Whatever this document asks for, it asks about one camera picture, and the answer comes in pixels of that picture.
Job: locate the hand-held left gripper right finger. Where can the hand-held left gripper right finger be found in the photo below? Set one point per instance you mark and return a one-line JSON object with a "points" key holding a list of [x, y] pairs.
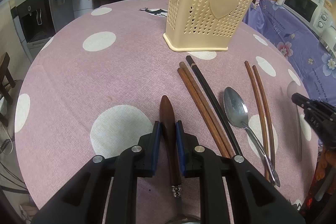
{"points": [[180, 140]]}

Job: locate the yellow canister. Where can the yellow canister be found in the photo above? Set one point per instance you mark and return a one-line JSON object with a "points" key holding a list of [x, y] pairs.
{"points": [[328, 5]]}

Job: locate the white microwave oven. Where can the white microwave oven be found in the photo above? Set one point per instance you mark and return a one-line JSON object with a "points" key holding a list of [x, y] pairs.
{"points": [[299, 5]]}

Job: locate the white kettle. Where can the white kettle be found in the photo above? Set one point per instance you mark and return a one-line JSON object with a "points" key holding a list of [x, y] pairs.
{"points": [[329, 37]]}

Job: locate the beige perforated utensil holder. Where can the beige perforated utensil holder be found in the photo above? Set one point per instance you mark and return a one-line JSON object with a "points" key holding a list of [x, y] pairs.
{"points": [[199, 16]]}

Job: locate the grey water dispenser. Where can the grey water dispenser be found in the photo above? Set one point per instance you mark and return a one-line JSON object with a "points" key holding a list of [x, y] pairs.
{"points": [[29, 3]]}

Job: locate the wooden stool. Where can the wooden stool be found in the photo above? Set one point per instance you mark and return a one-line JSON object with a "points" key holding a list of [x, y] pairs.
{"points": [[5, 74]]}

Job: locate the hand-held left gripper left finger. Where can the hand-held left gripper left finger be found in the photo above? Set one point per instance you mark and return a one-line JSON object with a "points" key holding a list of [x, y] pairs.
{"points": [[156, 140]]}

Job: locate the thin reddish chopstick pair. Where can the thin reddish chopstick pair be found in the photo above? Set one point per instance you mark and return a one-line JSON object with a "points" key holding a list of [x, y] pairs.
{"points": [[247, 65]]}

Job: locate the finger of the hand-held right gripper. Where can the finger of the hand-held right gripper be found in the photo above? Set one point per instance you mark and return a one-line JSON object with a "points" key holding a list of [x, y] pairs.
{"points": [[300, 99]]}

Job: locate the black chopstick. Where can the black chopstick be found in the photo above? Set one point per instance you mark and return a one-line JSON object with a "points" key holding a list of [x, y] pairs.
{"points": [[205, 87]]}

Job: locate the metal spoon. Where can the metal spoon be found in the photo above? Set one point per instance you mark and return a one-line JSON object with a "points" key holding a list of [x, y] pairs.
{"points": [[235, 108]]}

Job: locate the purple floral cloth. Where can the purple floral cloth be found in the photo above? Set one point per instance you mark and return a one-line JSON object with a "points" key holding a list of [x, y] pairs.
{"points": [[288, 29]]}

